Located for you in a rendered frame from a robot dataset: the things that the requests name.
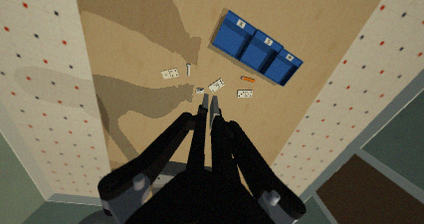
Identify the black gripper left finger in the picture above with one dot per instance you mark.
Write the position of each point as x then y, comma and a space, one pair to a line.
124, 190

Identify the white domino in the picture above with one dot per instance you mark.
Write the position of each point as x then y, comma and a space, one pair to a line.
244, 93
216, 86

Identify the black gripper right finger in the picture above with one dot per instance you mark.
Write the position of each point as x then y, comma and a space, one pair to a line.
275, 197

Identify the blue rack of labelled bins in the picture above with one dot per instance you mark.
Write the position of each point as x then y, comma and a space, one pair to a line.
277, 66

